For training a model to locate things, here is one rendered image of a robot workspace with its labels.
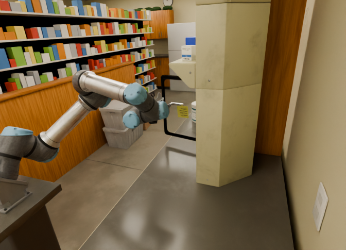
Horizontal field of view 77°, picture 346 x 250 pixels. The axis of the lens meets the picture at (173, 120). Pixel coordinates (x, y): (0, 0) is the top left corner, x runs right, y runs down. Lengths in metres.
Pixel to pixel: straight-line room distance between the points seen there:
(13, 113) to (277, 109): 2.31
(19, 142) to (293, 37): 1.35
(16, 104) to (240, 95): 2.19
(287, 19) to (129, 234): 1.14
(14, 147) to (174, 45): 5.31
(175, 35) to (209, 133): 5.26
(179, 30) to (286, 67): 4.98
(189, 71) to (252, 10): 0.31
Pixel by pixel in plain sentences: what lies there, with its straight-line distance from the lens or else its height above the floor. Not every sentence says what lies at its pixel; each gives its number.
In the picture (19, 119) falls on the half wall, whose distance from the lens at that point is 2.65.
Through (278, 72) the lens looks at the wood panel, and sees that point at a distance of 1.23.
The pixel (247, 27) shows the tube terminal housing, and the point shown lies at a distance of 0.90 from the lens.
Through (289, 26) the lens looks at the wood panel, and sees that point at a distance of 1.21.
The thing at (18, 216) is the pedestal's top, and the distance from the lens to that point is 1.19.
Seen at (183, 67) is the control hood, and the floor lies 1.49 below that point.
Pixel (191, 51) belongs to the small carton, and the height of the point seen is 1.55.
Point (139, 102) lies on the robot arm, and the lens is 0.80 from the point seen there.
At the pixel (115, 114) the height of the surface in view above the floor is 0.58.
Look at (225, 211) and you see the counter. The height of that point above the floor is 0.94.
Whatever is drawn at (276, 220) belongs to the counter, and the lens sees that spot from 1.00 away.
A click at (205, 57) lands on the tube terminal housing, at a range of 0.86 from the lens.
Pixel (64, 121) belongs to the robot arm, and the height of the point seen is 1.23.
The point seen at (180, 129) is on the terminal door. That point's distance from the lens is 1.37.
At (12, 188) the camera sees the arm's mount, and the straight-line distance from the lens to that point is 1.22.
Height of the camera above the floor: 1.63
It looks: 22 degrees down
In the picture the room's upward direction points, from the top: 3 degrees counter-clockwise
